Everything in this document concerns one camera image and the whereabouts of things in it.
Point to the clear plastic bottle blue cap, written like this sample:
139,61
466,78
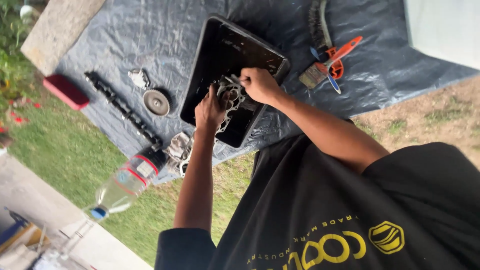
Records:
125,183

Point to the grey-blue plastic tarp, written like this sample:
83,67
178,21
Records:
176,41

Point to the black plastic tray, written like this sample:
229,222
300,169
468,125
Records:
225,52

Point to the black engine camshaft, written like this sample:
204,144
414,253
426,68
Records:
123,109

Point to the person's right fingers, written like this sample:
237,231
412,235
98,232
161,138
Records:
246,79

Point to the orange plastic tool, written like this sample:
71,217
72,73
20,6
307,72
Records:
336,67

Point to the heap of workshop clutter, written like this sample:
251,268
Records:
26,243

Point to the red rectangular block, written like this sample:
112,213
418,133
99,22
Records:
66,91

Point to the person's right hand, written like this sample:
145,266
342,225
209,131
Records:
262,86

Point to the metal engine head gasket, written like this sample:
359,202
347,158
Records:
232,98

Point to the person's black printed t-shirt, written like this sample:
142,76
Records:
330,217

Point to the grey toothed timing gear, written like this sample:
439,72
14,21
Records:
156,102

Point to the person's left hand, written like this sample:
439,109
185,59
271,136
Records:
208,112

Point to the small silver metal bracket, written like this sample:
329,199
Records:
139,78

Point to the concrete slab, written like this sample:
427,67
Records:
60,32

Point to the crumpled grey rag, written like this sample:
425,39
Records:
176,144

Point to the white box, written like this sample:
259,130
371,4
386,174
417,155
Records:
446,28

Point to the small white round object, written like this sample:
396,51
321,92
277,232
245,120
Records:
27,11

